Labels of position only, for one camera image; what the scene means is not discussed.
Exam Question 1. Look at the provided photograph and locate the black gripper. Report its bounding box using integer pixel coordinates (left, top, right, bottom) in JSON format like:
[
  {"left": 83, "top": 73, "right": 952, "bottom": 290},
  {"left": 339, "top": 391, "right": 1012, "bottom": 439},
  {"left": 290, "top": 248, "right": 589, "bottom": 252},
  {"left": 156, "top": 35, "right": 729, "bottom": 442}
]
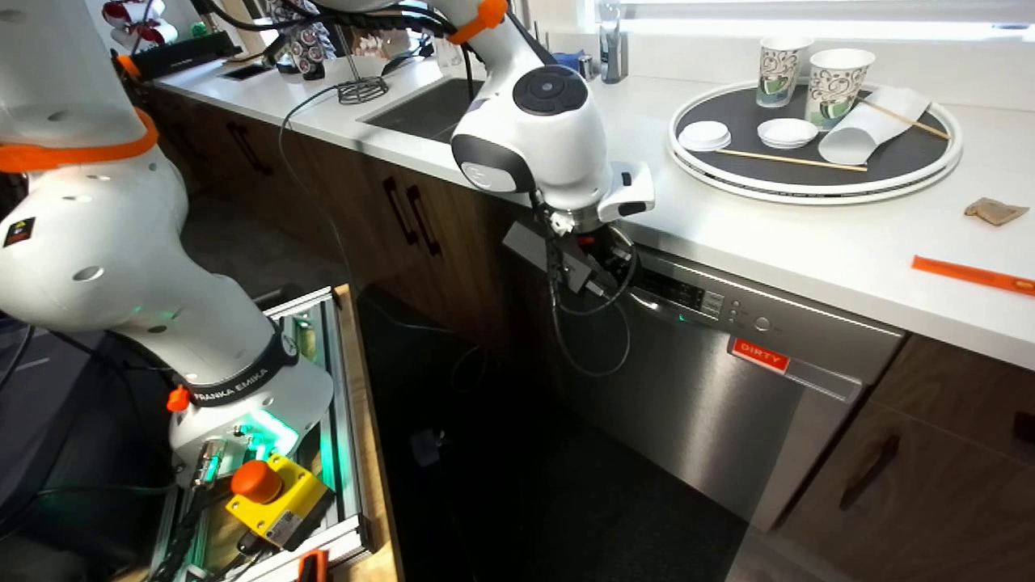
[{"left": 542, "top": 217, "right": 641, "bottom": 305}]

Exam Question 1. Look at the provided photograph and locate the stainless steel dishwasher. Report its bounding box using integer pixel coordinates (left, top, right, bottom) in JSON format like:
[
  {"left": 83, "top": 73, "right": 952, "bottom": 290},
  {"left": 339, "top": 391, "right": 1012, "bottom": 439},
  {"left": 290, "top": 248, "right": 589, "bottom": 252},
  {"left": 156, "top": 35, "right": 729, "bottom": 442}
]
[{"left": 530, "top": 219, "right": 904, "bottom": 534}]

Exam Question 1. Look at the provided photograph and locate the small white bowl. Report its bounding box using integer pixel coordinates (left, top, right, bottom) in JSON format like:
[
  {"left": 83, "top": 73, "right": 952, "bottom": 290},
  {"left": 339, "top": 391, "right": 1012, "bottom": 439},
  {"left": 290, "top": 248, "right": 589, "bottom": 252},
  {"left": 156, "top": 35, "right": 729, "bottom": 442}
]
[
  {"left": 753, "top": 115, "right": 822, "bottom": 155},
  {"left": 674, "top": 115, "right": 734, "bottom": 155}
]

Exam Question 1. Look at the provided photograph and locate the red dirty magnet sign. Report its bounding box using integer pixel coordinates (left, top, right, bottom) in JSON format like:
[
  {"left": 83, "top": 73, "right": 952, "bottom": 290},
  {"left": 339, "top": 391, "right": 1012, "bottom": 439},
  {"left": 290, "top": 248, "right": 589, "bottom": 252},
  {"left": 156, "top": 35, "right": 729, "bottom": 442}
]
[{"left": 726, "top": 336, "right": 793, "bottom": 379}]

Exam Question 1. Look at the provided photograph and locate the chrome faucet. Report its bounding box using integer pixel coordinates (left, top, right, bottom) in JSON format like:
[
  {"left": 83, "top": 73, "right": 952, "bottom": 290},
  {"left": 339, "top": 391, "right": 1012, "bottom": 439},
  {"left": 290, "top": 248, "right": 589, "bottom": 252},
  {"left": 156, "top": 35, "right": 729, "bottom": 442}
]
[{"left": 594, "top": 3, "right": 629, "bottom": 86}]

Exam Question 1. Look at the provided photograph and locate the steel kitchen sink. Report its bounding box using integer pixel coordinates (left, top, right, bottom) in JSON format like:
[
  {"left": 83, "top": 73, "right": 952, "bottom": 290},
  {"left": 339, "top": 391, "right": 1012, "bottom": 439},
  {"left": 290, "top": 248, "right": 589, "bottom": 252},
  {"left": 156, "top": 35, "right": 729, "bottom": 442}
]
[{"left": 361, "top": 73, "right": 486, "bottom": 145}]

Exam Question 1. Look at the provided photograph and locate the wooden chopstick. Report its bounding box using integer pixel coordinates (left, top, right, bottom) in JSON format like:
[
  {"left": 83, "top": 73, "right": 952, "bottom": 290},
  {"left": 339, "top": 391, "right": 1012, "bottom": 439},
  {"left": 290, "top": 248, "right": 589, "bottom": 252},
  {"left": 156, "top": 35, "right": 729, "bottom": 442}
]
[
  {"left": 718, "top": 145, "right": 869, "bottom": 173},
  {"left": 861, "top": 96, "right": 952, "bottom": 143}
]

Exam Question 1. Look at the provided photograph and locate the tall patterned paper cup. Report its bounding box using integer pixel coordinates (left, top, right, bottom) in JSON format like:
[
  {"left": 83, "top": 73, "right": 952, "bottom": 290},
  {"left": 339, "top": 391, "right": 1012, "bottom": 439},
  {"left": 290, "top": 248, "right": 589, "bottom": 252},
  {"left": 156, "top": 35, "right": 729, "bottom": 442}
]
[{"left": 753, "top": 35, "right": 816, "bottom": 113}]

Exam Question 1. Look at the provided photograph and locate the patterned ceramic cup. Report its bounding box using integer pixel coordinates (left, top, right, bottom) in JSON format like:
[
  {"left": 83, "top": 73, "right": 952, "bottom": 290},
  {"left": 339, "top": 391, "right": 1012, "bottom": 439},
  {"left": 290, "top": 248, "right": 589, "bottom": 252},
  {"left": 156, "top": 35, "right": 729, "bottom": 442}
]
[{"left": 801, "top": 46, "right": 878, "bottom": 136}]

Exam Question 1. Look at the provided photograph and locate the round black tray white rim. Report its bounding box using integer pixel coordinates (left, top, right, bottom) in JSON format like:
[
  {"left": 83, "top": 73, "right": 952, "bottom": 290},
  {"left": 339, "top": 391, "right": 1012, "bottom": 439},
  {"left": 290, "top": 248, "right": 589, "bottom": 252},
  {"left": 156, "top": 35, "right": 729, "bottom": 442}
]
[{"left": 665, "top": 81, "right": 963, "bottom": 208}]

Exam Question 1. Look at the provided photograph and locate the yellow emergency stop box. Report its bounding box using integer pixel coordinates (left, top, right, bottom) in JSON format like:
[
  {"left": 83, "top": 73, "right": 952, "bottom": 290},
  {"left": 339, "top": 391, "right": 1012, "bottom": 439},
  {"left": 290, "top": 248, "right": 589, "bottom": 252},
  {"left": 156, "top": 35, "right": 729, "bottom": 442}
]
[{"left": 222, "top": 451, "right": 329, "bottom": 550}]

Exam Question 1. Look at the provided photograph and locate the orange ruler strip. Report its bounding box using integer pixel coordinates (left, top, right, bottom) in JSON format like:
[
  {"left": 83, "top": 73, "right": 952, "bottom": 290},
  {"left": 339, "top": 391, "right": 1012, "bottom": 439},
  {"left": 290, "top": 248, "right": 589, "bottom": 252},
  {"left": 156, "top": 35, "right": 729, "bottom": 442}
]
[{"left": 908, "top": 252, "right": 1035, "bottom": 302}]

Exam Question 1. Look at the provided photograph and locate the brown wooden drawer cabinet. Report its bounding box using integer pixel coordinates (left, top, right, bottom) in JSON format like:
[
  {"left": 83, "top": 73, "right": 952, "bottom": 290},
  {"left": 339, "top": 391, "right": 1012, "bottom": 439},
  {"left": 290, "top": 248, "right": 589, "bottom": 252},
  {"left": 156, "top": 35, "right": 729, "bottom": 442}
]
[{"left": 725, "top": 333, "right": 1035, "bottom": 582}]

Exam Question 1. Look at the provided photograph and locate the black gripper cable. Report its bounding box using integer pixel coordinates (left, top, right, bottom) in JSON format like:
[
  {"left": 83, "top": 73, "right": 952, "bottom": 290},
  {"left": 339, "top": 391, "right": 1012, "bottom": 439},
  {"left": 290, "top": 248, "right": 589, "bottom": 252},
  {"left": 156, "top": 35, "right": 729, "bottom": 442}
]
[{"left": 547, "top": 252, "right": 641, "bottom": 380}]

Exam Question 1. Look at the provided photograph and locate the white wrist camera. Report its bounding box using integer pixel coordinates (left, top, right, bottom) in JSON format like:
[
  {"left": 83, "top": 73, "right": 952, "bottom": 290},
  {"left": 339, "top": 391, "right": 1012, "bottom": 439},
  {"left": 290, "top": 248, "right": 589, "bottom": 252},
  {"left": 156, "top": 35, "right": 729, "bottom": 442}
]
[{"left": 594, "top": 157, "right": 660, "bottom": 227}]

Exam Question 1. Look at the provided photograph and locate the black cabinet handle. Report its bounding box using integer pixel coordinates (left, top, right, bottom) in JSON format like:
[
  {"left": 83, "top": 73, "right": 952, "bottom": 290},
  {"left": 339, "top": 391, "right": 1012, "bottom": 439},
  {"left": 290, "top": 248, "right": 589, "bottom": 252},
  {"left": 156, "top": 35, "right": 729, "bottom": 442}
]
[
  {"left": 403, "top": 183, "right": 447, "bottom": 258},
  {"left": 381, "top": 172, "right": 419, "bottom": 248},
  {"left": 836, "top": 431, "right": 901, "bottom": 514}
]

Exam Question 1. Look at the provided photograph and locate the black wire rack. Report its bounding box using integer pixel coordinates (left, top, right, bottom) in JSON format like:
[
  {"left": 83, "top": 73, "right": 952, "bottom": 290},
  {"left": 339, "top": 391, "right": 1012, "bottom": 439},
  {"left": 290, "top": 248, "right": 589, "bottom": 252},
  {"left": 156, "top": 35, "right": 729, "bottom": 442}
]
[{"left": 332, "top": 46, "right": 395, "bottom": 106}]

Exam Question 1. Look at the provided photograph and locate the grey hanging cable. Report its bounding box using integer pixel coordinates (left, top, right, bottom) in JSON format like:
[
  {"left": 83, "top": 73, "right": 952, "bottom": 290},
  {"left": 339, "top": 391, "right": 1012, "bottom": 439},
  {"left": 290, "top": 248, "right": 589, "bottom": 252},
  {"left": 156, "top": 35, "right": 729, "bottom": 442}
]
[{"left": 276, "top": 73, "right": 376, "bottom": 219}]

